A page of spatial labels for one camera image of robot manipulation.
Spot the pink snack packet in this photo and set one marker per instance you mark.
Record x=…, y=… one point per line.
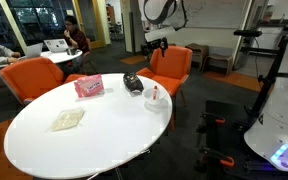
x=89, y=86

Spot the small white round table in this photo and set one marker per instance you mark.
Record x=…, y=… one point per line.
x=59, y=56

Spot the red Expo marker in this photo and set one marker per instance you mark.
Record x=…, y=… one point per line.
x=155, y=93

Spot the clear plastic bag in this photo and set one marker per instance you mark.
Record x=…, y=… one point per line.
x=67, y=119

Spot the small dark table object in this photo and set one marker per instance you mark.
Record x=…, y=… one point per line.
x=71, y=51

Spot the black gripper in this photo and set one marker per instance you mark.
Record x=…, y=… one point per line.
x=152, y=46

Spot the black snack bag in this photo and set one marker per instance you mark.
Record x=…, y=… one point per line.
x=133, y=82

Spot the black bar camera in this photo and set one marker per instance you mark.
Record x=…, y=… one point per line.
x=247, y=33

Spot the orange black clamp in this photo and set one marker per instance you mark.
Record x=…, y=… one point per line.
x=222, y=159
x=214, y=118

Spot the wooden stool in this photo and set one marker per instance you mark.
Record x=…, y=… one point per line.
x=219, y=60
x=197, y=50

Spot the person in dark red shirt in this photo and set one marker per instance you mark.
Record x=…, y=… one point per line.
x=77, y=38

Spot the white bowl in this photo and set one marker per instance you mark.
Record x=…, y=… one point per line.
x=150, y=97

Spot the silver laptop with stickers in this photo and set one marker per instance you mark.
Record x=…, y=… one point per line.
x=56, y=45

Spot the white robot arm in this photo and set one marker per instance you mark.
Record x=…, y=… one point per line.
x=279, y=126

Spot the whiteboard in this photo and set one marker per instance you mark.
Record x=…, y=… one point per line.
x=217, y=13

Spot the plain silver laptop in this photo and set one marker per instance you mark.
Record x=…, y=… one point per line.
x=34, y=50

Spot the orange armchair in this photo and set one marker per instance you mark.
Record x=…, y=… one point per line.
x=170, y=65
x=30, y=78

